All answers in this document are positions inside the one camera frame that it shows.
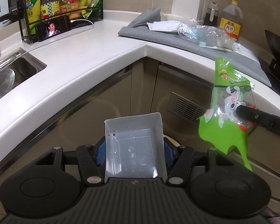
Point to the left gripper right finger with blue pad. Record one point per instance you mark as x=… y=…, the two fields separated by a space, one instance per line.
x=178 y=161

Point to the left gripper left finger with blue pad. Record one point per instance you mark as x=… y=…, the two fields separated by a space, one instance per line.
x=92 y=162

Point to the green cartoon snack bag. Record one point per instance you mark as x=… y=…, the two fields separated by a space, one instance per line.
x=220 y=125

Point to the pale green toothbrush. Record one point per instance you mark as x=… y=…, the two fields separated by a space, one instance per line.
x=203 y=44

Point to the clear plastic bag with trash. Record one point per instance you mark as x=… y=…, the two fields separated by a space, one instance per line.
x=213 y=36

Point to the white paper towel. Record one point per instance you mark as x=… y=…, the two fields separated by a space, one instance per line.
x=169 y=26

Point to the grey cabinet vent grille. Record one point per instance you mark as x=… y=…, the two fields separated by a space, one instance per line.
x=185 y=109

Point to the cooking wine jug yellow label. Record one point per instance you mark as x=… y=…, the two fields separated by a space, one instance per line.
x=231 y=20

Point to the stainless steel sink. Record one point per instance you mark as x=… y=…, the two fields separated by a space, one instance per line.
x=16 y=68

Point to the dark soy sauce dispenser bottle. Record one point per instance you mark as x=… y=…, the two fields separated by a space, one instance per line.
x=212 y=14

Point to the smartphone playing video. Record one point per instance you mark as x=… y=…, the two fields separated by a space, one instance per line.
x=53 y=27

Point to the grey cloth mat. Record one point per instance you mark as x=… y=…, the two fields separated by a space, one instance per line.
x=138 y=29

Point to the yellow green snack bag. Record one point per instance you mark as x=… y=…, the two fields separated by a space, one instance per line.
x=86 y=7

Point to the green yellow-capped bottle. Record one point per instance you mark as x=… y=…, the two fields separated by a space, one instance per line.
x=33 y=14

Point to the black wire condiment rack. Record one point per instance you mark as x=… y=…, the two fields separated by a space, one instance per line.
x=43 y=19

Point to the cooking oil bottle orange handle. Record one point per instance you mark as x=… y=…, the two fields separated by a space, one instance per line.
x=70 y=7

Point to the clear bottle red handle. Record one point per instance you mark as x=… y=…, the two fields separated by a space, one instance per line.
x=49 y=8

